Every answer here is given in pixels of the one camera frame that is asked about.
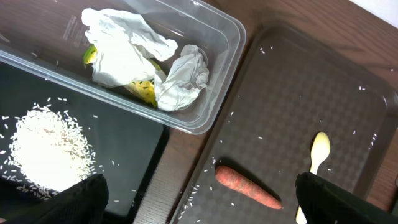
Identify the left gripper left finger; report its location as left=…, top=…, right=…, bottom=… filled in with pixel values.
left=6, top=174, right=109, bottom=224

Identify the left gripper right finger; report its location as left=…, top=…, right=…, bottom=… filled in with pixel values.
left=295, top=172, right=397, bottom=224

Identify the pale yellow plastic spoon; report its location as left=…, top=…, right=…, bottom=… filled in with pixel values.
left=295, top=131, right=330, bottom=224

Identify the orange carrot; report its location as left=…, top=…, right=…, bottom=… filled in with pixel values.
left=215, top=166, right=283, bottom=210

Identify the yellow snack wrapper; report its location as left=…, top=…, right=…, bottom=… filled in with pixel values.
left=83, top=44, right=157, bottom=108

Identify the white tissue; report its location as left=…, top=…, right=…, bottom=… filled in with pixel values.
left=81, top=8, right=178, bottom=88
left=154, top=45, right=209, bottom=112

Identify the black waste tray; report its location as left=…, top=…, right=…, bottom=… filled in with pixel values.
left=1, top=63, right=169, bottom=223

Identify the white rice pile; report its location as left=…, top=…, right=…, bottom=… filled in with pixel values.
left=1, top=97, right=97, bottom=200

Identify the dark brown serving tray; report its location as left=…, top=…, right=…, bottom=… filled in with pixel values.
left=170, top=22, right=397, bottom=223

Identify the clear plastic bin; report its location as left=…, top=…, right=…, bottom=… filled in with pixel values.
left=1, top=0, right=246, bottom=134

